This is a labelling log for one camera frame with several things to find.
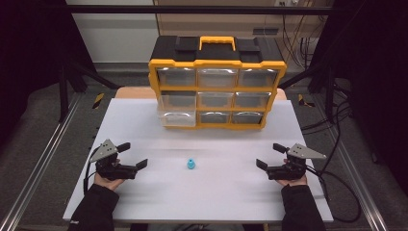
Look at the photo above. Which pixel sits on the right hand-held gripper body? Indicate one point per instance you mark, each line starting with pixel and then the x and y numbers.
pixel 287 171

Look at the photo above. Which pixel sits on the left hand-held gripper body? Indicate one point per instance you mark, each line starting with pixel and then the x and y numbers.
pixel 110 170

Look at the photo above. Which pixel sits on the small blue plastic part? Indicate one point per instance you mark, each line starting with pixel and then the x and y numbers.
pixel 191 164

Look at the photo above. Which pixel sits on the clear plastic drawer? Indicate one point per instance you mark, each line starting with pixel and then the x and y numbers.
pixel 177 118

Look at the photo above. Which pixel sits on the yellow black drawer organizer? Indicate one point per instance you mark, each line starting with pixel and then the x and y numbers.
pixel 218 88

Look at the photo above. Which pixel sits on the person's right hand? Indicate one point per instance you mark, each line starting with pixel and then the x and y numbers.
pixel 293 183

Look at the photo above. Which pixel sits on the person's left hand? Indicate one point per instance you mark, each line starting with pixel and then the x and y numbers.
pixel 107 183

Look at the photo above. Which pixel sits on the yellow black hazard tape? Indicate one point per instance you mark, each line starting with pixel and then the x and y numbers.
pixel 301 100
pixel 98 100

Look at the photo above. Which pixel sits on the wooden table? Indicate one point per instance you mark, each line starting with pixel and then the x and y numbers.
pixel 134 93

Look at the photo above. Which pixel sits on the black metal stand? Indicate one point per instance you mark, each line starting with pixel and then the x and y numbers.
pixel 330 96
pixel 63 96

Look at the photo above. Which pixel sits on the black curtain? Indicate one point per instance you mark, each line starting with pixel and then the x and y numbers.
pixel 29 64
pixel 378 80

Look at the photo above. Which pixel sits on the aluminium frame rail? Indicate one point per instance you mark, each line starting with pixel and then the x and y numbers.
pixel 45 157
pixel 369 199

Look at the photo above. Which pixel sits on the wall socket strip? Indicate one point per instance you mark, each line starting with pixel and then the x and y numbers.
pixel 265 31

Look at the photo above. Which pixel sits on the black frame crossbar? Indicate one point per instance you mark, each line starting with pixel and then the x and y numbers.
pixel 192 9

